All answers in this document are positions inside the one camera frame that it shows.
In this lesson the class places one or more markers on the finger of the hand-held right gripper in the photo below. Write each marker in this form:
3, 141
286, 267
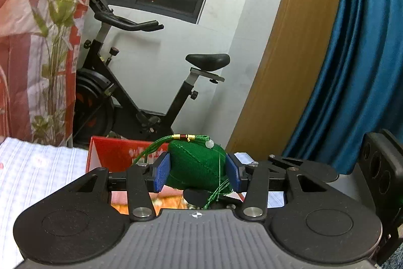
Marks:
321, 171
198, 196

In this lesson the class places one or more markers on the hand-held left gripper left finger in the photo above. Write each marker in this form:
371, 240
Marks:
161, 173

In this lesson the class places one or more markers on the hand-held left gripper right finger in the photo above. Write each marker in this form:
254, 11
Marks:
233, 173

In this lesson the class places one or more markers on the green tasselled sachet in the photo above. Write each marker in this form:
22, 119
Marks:
192, 168

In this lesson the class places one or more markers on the red cardboard box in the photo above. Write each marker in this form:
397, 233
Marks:
110, 152

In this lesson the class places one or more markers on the black exercise bike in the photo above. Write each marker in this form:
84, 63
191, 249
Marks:
94, 92

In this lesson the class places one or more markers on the blue curtain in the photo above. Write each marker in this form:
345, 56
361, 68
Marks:
362, 67

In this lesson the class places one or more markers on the wooden door panel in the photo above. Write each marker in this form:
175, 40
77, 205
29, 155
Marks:
283, 67

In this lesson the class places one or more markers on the blue checkered bed sheet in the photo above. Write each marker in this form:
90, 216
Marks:
37, 174

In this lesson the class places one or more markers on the red plant-printed curtain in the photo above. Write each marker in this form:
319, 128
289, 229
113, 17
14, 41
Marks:
31, 35

